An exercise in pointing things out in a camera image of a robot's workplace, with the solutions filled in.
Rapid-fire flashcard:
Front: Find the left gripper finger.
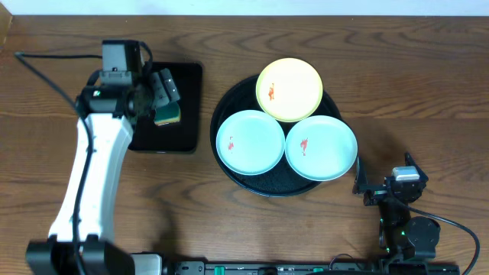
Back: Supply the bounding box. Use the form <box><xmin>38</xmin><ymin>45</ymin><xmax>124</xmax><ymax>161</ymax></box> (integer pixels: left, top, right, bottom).
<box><xmin>149</xmin><ymin>72</ymin><xmax>168</xmax><ymax>109</ymax></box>
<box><xmin>160</xmin><ymin>69</ymin><xmax>180</xmax><ymax>103</ymax></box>

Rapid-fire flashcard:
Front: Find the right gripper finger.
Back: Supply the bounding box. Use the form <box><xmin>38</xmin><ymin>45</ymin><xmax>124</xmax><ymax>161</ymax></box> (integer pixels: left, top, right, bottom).
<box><xmin>355</xmin><ymin>157</ymin><xmax>368</xmax><ymax>186</ymax></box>
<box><xmin>404</xmin><ymin>152</ymin><xmax>426</xmax><ymax>178</ymax></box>

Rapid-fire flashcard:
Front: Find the green yellow sponge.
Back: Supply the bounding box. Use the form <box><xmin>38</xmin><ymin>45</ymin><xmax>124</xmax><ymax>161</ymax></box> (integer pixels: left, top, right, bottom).
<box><xmin>154</xmin><ymin>102</ymin><xmax>181</xmax><ymax>126</ymax></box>

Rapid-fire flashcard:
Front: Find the light blue plate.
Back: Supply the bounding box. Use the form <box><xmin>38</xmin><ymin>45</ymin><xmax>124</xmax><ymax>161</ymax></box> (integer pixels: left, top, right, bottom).
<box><xmin>285</xmin><ymin>115</ymin><xmax>358</xmax><ymax>182</ymax></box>
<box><xmin>215</xmin><ymin>110</ymin><xmax>285</xmax><ymax>176</ymax></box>

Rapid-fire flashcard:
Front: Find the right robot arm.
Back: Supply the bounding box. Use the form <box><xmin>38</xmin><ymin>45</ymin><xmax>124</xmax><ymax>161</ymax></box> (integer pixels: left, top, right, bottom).
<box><xmin>352</xmin><ymin>153</ymin><xmax>440</xmax><ymax>261</ymax></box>

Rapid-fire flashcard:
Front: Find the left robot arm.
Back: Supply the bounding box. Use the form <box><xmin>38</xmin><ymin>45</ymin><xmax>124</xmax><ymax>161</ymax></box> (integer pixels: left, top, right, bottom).
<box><xmin>26</xmin><ymin>69</ymin><xmax>180</xmax><ymax>274</ymax></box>

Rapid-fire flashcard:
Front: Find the black rectangular tray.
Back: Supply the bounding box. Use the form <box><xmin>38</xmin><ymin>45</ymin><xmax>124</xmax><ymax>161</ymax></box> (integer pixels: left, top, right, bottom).
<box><xmin>129</xmin><ymin>62</ymin><xmax>202</xmax><ymax>154</ymax></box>

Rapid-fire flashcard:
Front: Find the round black tray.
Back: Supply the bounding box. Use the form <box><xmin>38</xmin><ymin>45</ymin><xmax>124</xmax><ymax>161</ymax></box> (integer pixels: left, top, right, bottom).
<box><xmin>209</xmin><ymin>73</ymin><xmax>355</xmax><ymax>199</ymax></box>

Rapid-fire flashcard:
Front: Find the yellow plate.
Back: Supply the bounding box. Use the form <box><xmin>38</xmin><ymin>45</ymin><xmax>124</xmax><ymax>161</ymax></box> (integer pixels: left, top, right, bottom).
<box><xmin>255</xmin><ymin>58</ymin><xmax>323</xmax><ymax>122</ymax></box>

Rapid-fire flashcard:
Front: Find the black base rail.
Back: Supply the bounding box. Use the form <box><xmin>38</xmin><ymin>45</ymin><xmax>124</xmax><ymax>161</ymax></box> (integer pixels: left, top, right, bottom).
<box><xmin>131</xmin><ymin>253</ymin><xmax>461</xmax><ymax>275</ymax></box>

